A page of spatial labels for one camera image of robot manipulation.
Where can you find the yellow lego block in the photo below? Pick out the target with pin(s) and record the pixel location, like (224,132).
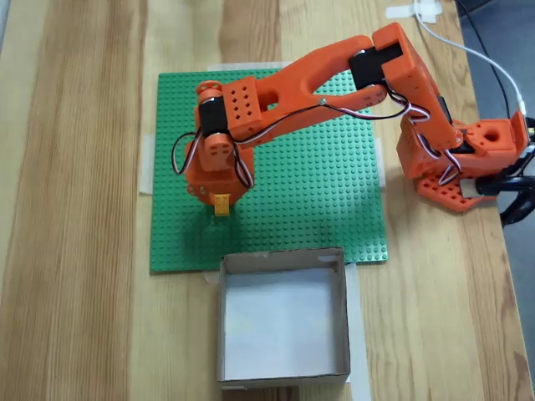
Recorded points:
(222,206)

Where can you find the green lego baseplate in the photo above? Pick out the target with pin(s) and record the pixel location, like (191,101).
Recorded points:
(292,200)

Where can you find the open cardboard box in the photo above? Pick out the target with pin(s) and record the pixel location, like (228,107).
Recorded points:
(284,317)

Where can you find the masking tape strip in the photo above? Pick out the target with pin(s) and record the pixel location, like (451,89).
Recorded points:
(146,167)
(211,277)
(251,67)
(381,167)

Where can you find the white tape cross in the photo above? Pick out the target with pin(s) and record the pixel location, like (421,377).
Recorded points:
(426,10)

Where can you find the black table clamp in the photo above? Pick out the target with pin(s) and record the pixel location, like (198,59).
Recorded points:
(514,184)

